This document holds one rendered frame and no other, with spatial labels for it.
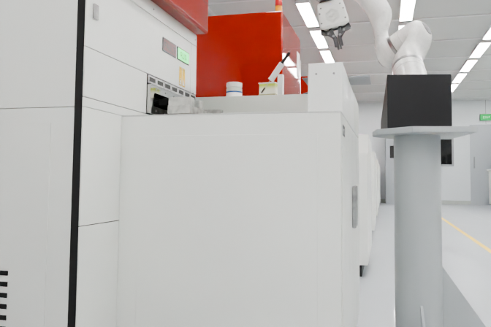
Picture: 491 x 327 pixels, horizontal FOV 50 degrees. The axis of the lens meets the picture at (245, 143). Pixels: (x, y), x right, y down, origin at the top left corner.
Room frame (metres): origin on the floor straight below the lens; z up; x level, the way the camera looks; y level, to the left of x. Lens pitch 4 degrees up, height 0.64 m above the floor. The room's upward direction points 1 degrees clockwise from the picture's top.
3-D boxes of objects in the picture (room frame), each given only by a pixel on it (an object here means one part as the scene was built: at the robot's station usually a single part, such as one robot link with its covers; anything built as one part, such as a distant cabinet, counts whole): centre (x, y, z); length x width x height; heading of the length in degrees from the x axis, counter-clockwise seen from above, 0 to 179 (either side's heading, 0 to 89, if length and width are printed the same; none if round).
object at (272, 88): (2.15, -0.10, 1.00); 0.07 x 0.07 x 0.07; 67
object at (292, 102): (2.19, -0.14, 0.89); 0.62 x 0.35 x 0.14; 75
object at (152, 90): (1.88, 0.26, 0.89); 0.44 x 0.02 x 0.10; 165
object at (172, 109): (1.89, 0.17, 0.87); 0.36 x 0.08 x 0.03; 165
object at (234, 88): (2.29, 0.05, 1.01); 0.07 x 0.07 x 0.10
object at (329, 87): (1.69, -0.29, 0.89); 0.55 x 0.09 x 0.14; 165
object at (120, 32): (1.71, 0.31, 1.02); 0.81 x 0.03 x 0.40; 165
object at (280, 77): (2.05, -0.12, 1.03); 0.06 x 0.04 x 0.13; 75
